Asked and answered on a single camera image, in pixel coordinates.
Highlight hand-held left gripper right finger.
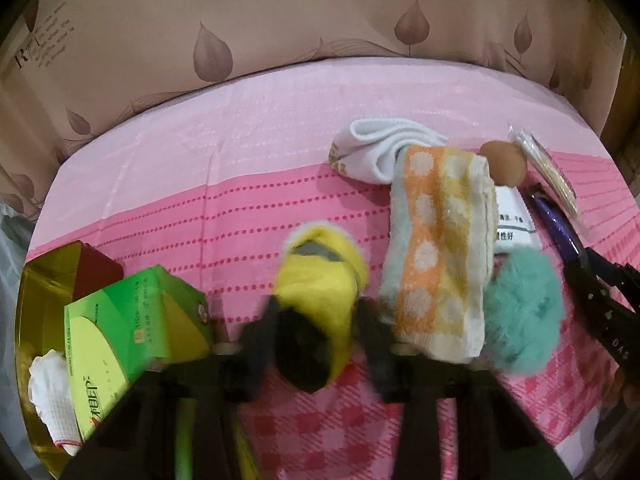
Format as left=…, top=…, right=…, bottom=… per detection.
left=354, top=299, right=576, bottom=480

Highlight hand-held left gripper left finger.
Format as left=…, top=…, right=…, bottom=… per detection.
left=60, top=299, right=285, bottom=480

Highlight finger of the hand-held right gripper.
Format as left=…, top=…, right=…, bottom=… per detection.
left=520, top=182, right=608, bottom=291

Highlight yellow and black plush toy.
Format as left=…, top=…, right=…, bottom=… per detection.
left=272, top=222, right=371, bottom=395

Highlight tan makeup sponge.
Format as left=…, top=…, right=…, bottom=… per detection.
left=480, top=140, right=528, bottom=186

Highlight gold and red tin box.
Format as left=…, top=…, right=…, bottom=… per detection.
left=15, top=240, right=126, bottom=466

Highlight white printed packet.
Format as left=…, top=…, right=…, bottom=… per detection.
left=492, top=185, right=543, bottom=256

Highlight clear packet of cotton swabs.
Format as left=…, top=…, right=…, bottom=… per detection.
left=507, top=125, right=586, bottom=221

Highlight teal fluffy pompom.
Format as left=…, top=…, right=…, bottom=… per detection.
left=482, top=247, right=566, bottom=376

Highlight orange yellow dotted towel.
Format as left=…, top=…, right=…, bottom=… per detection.
left=377, top=144, right=498, bottom=363

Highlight green tissue box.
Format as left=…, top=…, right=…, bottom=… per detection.
left=64, top=265, right=213, bottom=436

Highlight dark wooden furniture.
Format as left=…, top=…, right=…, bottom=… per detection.
left=597, top=30, right=640, bottom=196

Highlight pink checked bed sheet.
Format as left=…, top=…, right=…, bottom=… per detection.
left=25, top=55, right=640, bottom=480

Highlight white folded socks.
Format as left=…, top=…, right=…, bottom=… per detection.
left=327, top=117, right=451, bottom=186

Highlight white waffle cloth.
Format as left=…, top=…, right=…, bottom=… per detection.
left=27, top=350, right=83, bottom=456

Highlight grey plastic bag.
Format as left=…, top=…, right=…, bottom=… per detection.
left=0, top=200, right=36, bottom=411

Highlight beige leaf print curtain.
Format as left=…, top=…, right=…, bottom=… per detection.
left=0, top=0, right=640, bottom=241

